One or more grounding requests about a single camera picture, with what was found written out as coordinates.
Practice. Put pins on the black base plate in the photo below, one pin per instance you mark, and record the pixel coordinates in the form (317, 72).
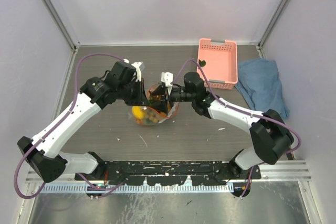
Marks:
(136, 173)

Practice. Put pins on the small green leaf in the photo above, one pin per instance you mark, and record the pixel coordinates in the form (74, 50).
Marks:
(202, 63)

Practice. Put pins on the white slotted cable duct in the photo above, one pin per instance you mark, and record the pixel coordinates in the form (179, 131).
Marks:
(186, 188)

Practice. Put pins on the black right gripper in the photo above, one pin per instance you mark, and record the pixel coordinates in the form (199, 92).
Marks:
(161, 105)

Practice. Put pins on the pink plastic basket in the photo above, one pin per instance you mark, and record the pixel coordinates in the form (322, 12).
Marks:
(221, 68)

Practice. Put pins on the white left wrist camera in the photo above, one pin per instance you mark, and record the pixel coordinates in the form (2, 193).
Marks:
(139, 67)

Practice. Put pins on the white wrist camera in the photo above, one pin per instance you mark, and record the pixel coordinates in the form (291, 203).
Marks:
(167, 81)
(139, 67)

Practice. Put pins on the yellow lemon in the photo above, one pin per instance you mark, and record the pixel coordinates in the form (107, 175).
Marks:
(138, 113)

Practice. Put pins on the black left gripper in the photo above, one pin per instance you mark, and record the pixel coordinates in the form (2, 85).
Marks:
(141, 98)

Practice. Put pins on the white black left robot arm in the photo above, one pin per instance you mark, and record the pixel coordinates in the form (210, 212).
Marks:
(43, 151)

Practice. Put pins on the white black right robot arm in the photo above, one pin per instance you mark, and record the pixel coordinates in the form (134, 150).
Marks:
(269, 135)

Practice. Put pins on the brown longan bunch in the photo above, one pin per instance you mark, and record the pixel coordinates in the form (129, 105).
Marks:
(151, 118)

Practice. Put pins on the aluminium front rail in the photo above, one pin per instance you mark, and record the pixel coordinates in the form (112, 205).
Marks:
(282, 171)

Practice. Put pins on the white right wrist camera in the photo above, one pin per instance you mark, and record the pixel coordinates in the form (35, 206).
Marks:
(167, 81)

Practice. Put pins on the clear zip bag orange zipper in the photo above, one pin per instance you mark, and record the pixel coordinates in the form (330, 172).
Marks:
(157, 112)

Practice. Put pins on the blue cloth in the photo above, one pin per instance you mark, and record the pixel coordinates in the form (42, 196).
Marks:
(260, 86)

